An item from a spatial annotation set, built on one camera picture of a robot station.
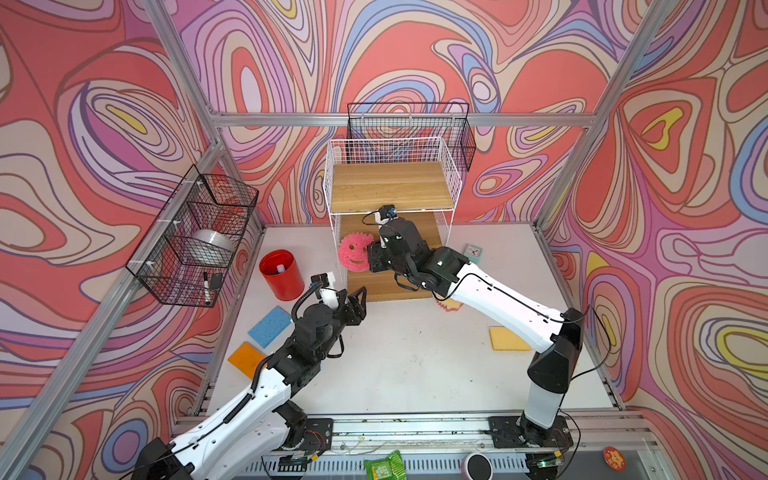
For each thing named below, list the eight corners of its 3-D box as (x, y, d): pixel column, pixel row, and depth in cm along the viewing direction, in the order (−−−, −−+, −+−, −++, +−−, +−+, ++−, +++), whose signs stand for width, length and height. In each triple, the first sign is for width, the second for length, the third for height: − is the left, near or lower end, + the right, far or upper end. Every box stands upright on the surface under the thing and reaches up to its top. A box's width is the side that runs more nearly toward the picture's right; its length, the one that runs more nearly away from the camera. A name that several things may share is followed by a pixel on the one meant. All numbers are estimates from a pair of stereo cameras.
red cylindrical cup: (271, 302, 102) (255, 275, 89) (278, 278, 108) (264, 249, 96) (301, 302, 102) (289, 275, 89) (306, 278, 108) (296, 249, 96)
